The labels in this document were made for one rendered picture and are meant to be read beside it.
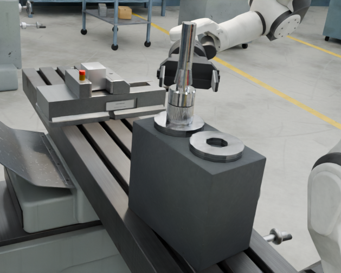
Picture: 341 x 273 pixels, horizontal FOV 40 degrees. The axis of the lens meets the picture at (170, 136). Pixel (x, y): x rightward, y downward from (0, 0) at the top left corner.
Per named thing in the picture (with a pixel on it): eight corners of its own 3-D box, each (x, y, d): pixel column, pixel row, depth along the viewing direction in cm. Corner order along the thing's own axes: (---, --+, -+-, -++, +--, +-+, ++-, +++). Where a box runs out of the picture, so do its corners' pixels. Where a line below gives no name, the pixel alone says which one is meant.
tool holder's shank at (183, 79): (194, 90, 79) (202, 25, 75) (177, 91, 78) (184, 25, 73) (187, 84, 82) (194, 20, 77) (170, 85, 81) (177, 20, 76)
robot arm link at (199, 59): (159, 50, 94) (161, 37, 105) (155, 95, 98) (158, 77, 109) (221, 56, 94) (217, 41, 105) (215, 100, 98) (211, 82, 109)
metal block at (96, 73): (97, 82, 134) (98, 62, 131) (105, 89, 129) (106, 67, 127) (80, 83, 131) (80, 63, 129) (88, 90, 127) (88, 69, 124)
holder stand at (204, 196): (175, 190, 99) (185, 103, 90) (249, 248, 84) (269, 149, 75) (127, 206, 92) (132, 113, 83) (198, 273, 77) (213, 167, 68)
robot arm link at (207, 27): (163, 30, 114) (210, 14, 118) (172, 65, 117) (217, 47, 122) (175, 32, 108) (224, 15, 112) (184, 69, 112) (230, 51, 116)
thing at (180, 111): (196, 124, 82) (199, 97, 79) (171, 126, 80) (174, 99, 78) (186, 114, 85) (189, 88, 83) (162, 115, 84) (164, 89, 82)
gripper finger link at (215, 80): (214, 79, 90) (212, 69, 96) (212, 95, 91) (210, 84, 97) (223, 79, 90) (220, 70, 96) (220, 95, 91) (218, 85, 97)
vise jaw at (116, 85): (113, 78, 139) (113, 65, 138) (130, 92, 130) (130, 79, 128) (94, 80, 137) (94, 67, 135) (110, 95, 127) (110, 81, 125)
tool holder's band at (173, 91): (199, 97, 79) (200, 92, 79) (174, 99, 78) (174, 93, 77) (189, 88, 83) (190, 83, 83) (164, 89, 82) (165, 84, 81)
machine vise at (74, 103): (145, 95, 149) (147, 62, 144) (167, 112, 137) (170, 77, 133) (34, 107, 132) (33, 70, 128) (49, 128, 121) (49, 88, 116)
